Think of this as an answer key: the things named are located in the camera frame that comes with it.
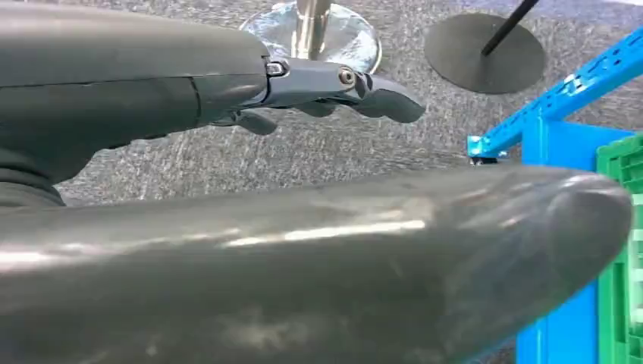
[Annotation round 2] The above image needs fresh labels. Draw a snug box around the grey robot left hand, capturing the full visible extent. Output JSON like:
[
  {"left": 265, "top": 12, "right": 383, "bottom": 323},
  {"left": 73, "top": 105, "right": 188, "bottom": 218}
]
[{"left": 0, "top": 0, "right": 634, "bottom": 364}]

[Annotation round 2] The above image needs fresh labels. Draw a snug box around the chrome stanchion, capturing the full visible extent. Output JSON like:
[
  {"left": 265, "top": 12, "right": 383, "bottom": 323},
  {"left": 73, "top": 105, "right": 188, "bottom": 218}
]
[{"left": 240, "top": 0, "right": 383, "bottom": 75}]

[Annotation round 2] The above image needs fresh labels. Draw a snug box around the black stanchion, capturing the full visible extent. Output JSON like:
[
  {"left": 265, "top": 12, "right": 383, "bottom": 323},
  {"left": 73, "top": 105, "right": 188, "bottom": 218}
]
[{"left": 423, "top": 0, "right": 547, "bottom": 96}]

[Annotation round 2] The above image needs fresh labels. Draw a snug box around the blue metal shelf rack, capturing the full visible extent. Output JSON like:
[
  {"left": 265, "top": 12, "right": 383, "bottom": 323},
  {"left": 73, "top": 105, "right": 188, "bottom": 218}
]
[{"left": 467, "top": 27, "right": 643, "bottom": 364}]

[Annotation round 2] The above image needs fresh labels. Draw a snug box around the green plastic crate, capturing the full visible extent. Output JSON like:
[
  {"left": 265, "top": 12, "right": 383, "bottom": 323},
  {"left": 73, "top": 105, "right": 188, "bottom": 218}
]
[{"left": 596, "top": 133, "right": 643, "bottom": 364}]

